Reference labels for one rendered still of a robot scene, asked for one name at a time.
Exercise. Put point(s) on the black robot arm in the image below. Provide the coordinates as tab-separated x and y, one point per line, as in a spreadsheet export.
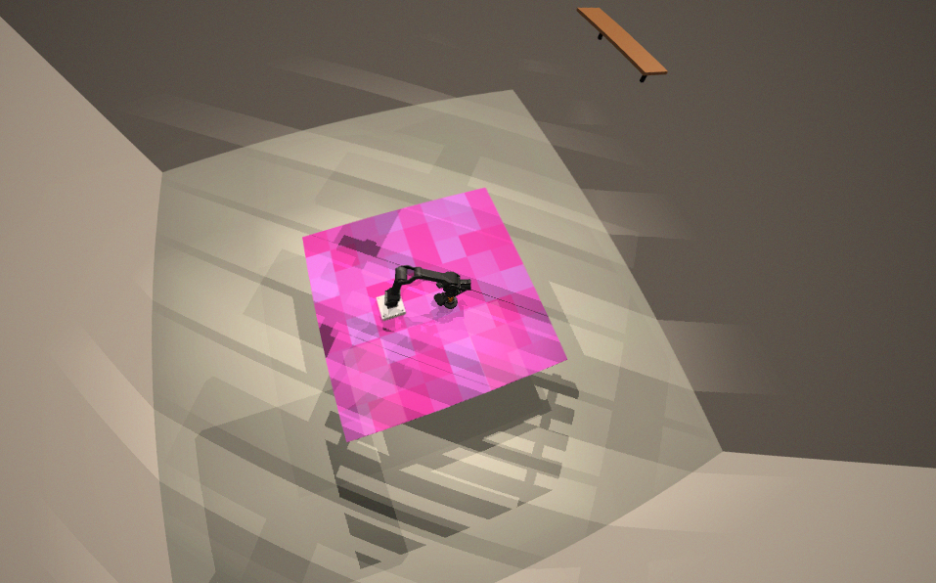
449	280

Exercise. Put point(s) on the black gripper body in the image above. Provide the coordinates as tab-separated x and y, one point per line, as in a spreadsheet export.
440	299

